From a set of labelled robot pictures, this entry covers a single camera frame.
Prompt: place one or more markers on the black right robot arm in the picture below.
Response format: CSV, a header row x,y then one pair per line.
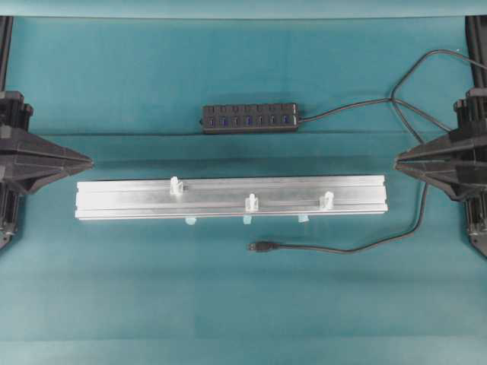
x,y
475,207

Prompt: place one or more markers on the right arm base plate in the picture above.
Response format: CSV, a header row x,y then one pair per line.
x,y
477,247

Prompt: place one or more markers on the left blue tape tab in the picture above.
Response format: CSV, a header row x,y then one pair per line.
x,y
190,220

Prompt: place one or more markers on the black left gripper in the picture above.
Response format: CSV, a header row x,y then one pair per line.
x,y
27,179

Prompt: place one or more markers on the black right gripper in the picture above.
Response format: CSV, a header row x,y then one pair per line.
x,y
434,162

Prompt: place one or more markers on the black right frame post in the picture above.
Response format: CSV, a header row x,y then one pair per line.
x,y
476,38

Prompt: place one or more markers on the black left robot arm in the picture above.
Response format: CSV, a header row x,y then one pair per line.
x,y
28,162

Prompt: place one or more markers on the black frame post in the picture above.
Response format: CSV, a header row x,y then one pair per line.
x,y
476,38
6,24

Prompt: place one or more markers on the silver aluminium extrusion rail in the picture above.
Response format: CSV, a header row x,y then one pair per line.
x,y
230,197

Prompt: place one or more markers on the black multi-port USB hub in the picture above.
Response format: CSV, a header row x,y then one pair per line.
x,y
250,118

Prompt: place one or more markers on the black left frame post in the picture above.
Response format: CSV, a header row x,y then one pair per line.
x,y
6,24

